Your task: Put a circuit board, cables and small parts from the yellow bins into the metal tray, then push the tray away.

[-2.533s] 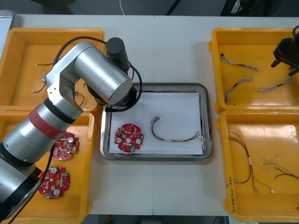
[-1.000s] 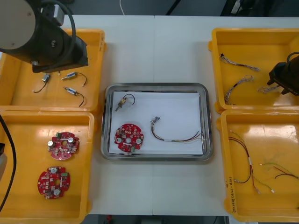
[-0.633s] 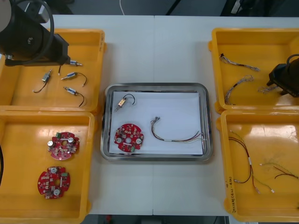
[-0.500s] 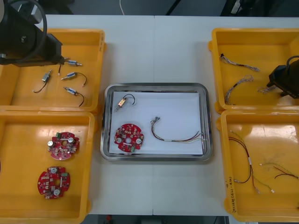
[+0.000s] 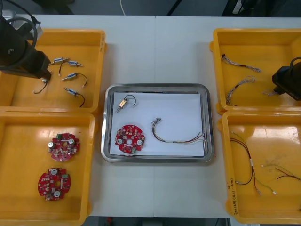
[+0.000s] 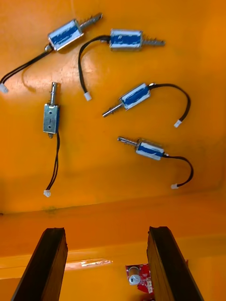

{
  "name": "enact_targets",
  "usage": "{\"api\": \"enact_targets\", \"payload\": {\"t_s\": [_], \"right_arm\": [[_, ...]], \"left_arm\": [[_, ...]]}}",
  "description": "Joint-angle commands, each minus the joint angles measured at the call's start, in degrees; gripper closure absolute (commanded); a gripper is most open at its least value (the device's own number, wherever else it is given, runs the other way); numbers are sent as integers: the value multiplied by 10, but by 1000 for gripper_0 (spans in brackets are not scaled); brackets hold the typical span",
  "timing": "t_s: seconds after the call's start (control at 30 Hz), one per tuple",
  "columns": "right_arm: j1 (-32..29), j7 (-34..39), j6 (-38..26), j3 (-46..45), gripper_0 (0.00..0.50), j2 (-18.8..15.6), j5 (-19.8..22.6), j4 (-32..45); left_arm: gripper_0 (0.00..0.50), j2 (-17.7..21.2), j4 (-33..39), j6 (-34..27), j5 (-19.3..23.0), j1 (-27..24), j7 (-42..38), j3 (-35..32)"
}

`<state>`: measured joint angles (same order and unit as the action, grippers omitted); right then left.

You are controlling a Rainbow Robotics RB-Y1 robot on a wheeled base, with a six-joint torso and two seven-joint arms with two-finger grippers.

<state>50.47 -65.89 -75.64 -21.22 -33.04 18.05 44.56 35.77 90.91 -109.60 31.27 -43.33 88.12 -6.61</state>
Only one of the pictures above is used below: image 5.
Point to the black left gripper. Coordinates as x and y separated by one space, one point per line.
38 64

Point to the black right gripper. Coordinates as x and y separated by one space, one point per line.
290 81

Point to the steel tray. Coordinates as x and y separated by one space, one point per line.
107 122

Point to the solenoid with blue label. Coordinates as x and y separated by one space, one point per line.
73 63
70 91
59 60
70 75

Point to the yellow-orange plastic bin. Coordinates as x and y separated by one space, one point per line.
258 47
270 207
77 99
23 164

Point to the round red circuit board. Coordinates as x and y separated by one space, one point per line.
63 147
54 183
130 139

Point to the solenoid with orange label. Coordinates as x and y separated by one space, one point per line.
122 103

